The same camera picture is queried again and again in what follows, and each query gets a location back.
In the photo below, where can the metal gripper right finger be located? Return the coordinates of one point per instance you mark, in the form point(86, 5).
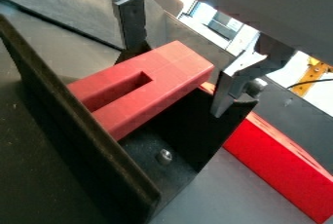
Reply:
point(240, 81)

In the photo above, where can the black curved holder stand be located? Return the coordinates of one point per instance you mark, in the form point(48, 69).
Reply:
point(147, 167)

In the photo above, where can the red shape-sorting board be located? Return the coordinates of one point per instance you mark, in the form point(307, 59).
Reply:
point(284, 143)

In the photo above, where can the red double-square peg object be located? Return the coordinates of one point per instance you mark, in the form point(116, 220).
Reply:
point(129, 93)

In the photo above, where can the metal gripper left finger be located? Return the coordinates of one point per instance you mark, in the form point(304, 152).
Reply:
point(132, 16)

